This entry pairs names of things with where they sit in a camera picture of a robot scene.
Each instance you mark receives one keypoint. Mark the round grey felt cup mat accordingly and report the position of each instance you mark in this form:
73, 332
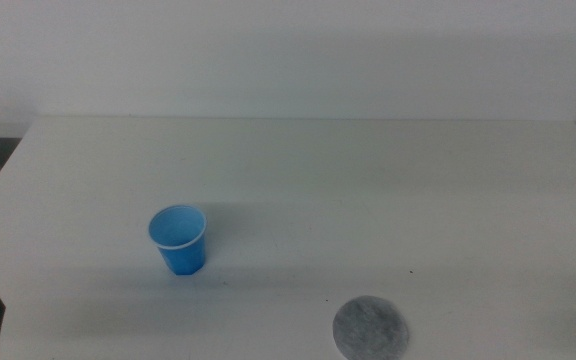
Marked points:
370, 329

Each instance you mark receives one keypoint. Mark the blue plastic cup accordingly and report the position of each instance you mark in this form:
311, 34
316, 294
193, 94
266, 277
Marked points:
182, 252

